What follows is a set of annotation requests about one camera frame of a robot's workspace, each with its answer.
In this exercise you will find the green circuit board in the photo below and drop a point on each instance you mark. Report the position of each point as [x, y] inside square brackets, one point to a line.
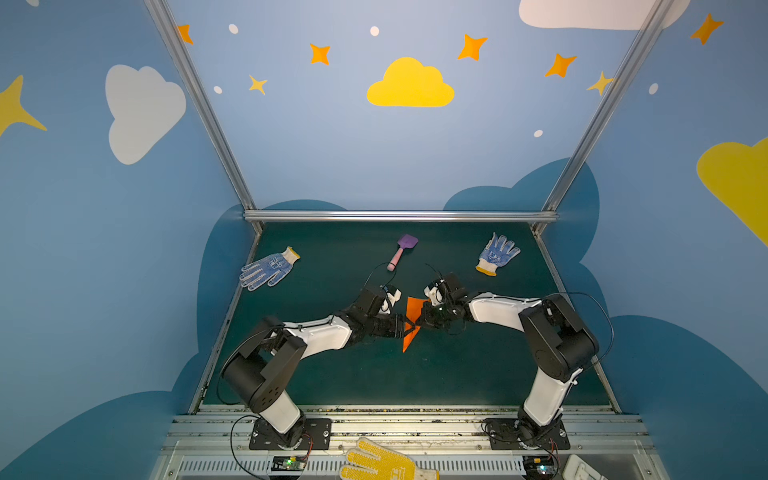
[288, 464]
[540, 468]

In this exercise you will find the blue dotted glove right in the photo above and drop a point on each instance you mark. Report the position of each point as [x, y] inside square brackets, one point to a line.
[497, 253]

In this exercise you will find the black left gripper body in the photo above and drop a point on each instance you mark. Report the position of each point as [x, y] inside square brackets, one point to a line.
[395, 322]

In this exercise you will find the orange square paper sheet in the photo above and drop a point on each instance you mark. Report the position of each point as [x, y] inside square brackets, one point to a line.
[412, 327]

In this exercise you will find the right green circuit board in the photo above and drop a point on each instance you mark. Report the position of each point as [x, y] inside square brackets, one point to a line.
[540, 468]

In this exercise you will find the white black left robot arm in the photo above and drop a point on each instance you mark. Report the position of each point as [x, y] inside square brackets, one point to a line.
[262, 365]

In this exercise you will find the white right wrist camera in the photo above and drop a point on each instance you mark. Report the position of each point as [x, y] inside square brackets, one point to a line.
[434, 295]

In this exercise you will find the aluminium frame post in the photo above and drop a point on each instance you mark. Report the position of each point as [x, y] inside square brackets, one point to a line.
[632, 62]
[164, 21]

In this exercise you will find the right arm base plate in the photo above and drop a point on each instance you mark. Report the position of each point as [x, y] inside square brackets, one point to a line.
[515, 434]

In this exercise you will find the blue dotted glove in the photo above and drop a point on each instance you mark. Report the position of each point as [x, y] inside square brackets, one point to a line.
[497, 253]
[269, 270]

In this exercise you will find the yellow dotted glove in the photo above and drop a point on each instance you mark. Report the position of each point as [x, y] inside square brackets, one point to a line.
[369, 460]

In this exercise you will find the left green circuit board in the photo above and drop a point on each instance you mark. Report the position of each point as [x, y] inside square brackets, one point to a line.
[288, 464]

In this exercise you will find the purple pink toy spatula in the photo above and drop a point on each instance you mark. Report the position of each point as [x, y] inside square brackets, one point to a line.
[405, 242]

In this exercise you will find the horizontal aluminium frame rail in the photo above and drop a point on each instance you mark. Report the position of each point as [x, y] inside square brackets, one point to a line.
[399, 216]

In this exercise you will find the white object bottom right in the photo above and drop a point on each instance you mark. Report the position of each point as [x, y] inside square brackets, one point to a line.
[577, 468]

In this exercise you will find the blue dotted glove left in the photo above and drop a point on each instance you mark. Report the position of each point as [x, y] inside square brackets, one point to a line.
[269, 270]

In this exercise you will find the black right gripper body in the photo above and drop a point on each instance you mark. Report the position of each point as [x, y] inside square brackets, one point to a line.
[432, 313]

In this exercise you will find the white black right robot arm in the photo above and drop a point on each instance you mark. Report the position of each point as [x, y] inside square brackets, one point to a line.
[561, 344]

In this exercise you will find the aluminium front rail base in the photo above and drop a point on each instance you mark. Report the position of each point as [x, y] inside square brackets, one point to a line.
[218, 443]

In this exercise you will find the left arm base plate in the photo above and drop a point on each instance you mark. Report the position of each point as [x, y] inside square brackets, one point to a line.
[312, 433]

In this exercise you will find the left aluminium frame post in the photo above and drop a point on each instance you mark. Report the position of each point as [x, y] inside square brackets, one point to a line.
[164, 21]

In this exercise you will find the right aluminium frame post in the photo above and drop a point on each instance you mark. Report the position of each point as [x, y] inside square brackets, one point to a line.
[632, 62]

